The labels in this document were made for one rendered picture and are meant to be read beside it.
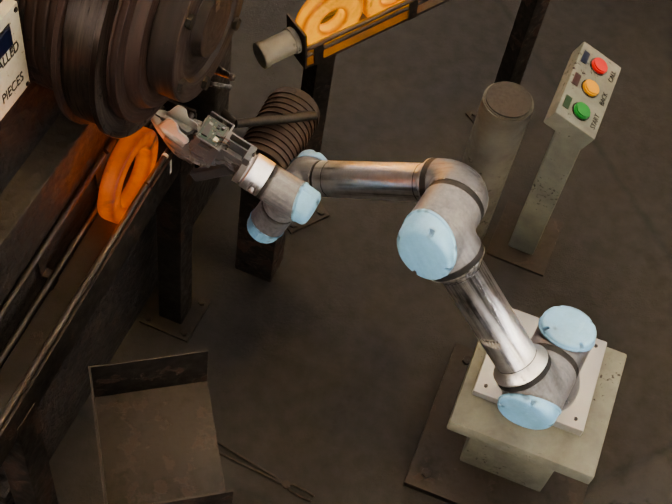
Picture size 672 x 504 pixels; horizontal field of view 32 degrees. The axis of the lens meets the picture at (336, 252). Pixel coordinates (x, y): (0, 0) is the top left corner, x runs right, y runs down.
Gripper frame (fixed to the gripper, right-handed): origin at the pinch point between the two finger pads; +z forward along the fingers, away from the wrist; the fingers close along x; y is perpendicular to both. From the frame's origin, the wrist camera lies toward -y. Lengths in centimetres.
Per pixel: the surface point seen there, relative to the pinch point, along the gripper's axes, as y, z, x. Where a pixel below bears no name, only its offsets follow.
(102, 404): -8, -20, 52
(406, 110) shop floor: -62, -53, -90
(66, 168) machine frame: 7.2, 7.2, 24.0
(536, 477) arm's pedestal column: -33, -113, 5
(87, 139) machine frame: 7.2, 7.1, 16.6
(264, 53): -2.7, -11.1, -30.5
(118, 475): -7, -28, 62
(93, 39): 46, 10, 26
